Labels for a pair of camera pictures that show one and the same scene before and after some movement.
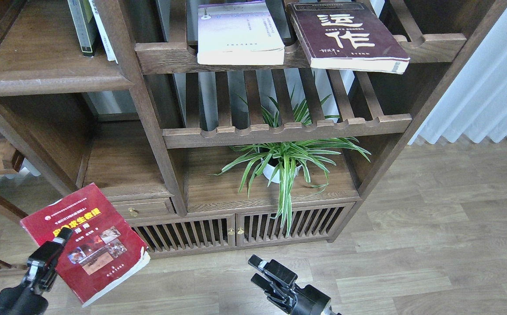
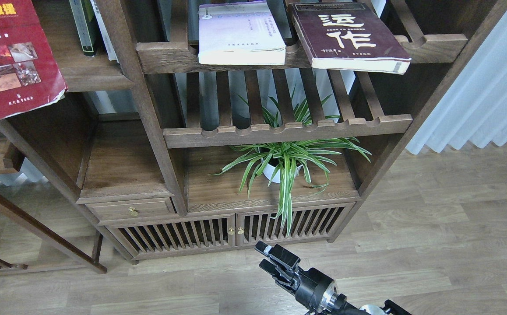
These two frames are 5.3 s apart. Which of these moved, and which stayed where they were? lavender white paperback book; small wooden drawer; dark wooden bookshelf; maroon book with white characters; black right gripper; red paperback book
Moved: black right gripper; red paperback book
Stayed: small wooden drawer; maroon book with white characters; lavender white paperback book; dark wooden bookshelf
